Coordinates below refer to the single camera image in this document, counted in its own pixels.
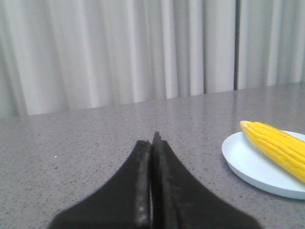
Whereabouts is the white pleated curtain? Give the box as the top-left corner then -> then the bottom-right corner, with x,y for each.
0,0 -> 305,118

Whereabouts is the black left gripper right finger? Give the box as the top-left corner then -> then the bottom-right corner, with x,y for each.
151,132 -> 261,229

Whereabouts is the yellow corn cob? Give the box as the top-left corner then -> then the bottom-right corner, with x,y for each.
240,120 -> 305,182

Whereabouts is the light blue round plate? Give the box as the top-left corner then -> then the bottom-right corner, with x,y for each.
222,132 -> 305,200

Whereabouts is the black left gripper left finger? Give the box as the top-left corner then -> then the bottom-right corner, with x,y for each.
48,141 -> 152,229

